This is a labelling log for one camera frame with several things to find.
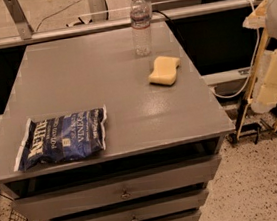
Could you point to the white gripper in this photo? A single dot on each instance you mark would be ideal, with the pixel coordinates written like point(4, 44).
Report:
point(265, 98)

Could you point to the yellow sponge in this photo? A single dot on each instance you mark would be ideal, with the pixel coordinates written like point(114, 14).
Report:
point(164, 70)

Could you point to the blue Kettle chip bag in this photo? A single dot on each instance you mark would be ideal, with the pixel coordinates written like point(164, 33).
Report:
point(62, 139)

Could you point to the yellow metal stand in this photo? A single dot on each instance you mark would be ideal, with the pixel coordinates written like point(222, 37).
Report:
point(248, 97)

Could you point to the clear plastic water bottle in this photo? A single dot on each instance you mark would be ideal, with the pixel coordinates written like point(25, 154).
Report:
point(140, 25)

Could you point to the grey drawer cabinet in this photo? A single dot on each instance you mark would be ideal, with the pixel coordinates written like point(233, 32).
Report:
point(162, 142)

